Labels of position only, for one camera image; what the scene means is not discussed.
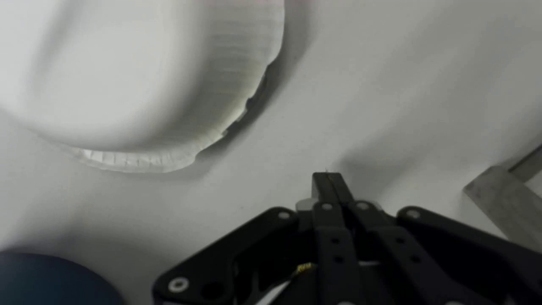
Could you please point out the blue bowl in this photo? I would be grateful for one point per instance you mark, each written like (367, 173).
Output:
(51, 282)

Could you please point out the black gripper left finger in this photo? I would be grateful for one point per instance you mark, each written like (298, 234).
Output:
(264, 255)

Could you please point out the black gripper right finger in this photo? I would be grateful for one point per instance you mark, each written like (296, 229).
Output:
(450, 265)

